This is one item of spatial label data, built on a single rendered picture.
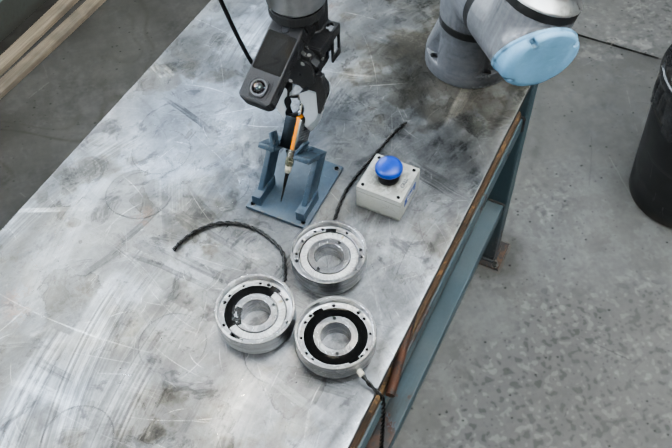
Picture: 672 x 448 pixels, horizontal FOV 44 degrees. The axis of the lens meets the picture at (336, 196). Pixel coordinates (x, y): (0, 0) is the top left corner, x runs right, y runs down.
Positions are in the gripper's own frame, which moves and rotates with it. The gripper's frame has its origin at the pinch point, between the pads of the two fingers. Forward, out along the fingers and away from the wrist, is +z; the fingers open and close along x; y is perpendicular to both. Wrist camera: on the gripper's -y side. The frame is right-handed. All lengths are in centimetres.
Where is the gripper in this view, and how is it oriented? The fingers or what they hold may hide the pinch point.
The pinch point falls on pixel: (297, 123)
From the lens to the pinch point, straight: 117.5
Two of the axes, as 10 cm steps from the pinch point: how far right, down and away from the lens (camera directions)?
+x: -9.0, -3.3, 2.8
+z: 0.2, 6.2, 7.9
